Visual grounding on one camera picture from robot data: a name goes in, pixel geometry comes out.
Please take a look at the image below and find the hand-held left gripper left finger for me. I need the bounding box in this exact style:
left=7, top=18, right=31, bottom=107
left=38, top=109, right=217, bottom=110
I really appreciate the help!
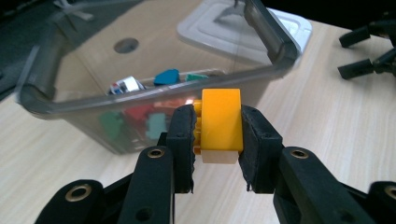
left=166, top=105, right=198, bottom=194

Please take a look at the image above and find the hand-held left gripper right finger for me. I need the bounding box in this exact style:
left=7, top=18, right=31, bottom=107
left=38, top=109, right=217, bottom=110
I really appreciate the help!
left=238, top=105, right=285, bottom=194

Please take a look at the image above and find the yellow orange building block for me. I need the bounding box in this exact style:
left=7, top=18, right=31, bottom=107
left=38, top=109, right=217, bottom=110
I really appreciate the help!
left=192, top=88, right=245, bottom=165

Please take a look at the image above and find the turquoise building block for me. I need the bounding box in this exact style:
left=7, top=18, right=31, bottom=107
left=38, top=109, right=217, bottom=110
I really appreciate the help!
left=185, top=73, right=209, bottom=83

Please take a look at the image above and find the dark teal building block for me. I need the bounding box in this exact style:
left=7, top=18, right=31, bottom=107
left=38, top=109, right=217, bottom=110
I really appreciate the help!
left=153, top=68, right=181, bottom=87

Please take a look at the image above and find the green building block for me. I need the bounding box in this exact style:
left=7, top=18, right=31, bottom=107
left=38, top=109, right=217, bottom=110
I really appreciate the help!
left=98, top=111, right=126, bottom=143

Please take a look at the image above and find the white toy car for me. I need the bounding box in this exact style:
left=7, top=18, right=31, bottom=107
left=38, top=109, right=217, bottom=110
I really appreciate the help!
left=108, top=76, right=146, bottom=95

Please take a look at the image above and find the clear grey plastic storage box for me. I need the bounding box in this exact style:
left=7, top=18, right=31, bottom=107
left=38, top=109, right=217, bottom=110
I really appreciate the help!
left=15, top=0, right=302, bottom=156

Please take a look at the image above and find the white lid with grey handle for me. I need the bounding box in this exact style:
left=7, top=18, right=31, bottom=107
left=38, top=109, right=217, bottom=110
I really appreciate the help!
left=177, top=0, right=313, bottom=67

